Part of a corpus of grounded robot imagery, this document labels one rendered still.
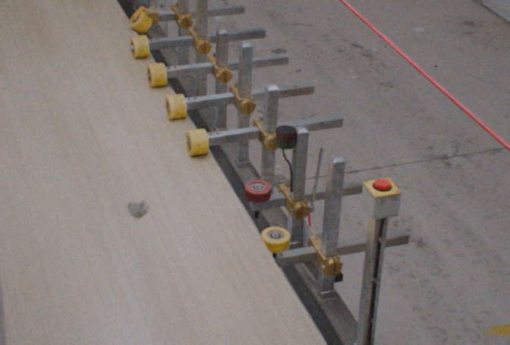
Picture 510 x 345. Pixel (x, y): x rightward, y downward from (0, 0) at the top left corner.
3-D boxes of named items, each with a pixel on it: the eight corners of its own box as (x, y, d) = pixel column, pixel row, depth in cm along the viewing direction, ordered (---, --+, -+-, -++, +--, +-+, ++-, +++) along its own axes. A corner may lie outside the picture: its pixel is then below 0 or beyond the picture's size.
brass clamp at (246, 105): (243, 96, 344) (244, 83, 341) (256, 114, 333) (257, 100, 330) (227, 98, 342) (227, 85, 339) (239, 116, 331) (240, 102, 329)
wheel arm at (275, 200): (378, 186, 314) (379, 175, 312) (382, 192, 311) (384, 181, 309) (249, 208, 301) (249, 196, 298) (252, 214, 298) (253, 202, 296)
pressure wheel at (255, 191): (264, 208, 306) (266, 176, 300) (273, 221, 299) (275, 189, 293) (240, 211, 303) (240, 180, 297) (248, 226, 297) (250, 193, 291)
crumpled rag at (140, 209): (128, 200, 287) (128, 193, 286) (152, 202, 287) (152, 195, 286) (122, 217, 280) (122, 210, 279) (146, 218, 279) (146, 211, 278)
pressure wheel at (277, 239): (266, 255, 284) (267, 222, 279) (291, 262, 282) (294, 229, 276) (255, 271, 278) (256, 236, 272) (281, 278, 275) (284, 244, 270)
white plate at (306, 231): (290, 225, 315) (291, 199, 310) (322, 273, 294) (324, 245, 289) (288, 225, 315) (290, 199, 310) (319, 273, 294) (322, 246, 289)
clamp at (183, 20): (184, 15, 405) (184, 3, 402) (193, 28, 394) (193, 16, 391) (169, 17, 403) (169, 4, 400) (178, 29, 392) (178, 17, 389)
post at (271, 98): (269, 210, 331) (275, 81, 307) (272, 216, 328) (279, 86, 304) (259, 211, 330) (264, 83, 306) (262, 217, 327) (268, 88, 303)
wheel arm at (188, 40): (262, 34, 389) (262, 26, 387) (266, 38, 386) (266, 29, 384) (137, 47, 373) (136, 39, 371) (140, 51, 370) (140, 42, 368)
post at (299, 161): (295, 258, 311) (304, 123, 288) (299, 264, 309) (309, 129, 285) (284, 259, 310) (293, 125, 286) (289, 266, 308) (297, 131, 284)
